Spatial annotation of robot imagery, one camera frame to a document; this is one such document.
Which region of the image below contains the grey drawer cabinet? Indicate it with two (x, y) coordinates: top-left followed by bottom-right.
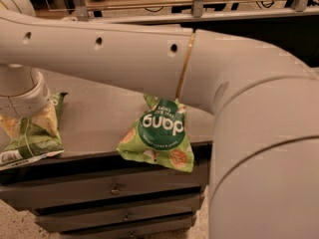
(0, 73), (213, 239)

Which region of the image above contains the green jalapeno chip bag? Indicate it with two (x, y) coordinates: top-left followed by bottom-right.
(0, 93), (67, 170)

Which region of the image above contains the green Dang chip bag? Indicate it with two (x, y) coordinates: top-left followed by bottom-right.
(117, 95), (194, 172)

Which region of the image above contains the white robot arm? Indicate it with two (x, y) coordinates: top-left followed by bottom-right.
(0, 0), (319, 239)

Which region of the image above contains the metal railing frame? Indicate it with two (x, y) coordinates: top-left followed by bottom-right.
(59, 0), (319, 25)

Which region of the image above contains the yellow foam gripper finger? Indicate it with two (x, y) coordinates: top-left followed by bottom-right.
(0, 116), (21, 138)
(31, 101), (58, 136)

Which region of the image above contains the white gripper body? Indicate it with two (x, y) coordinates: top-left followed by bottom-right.
(0, 65), (50, 118)

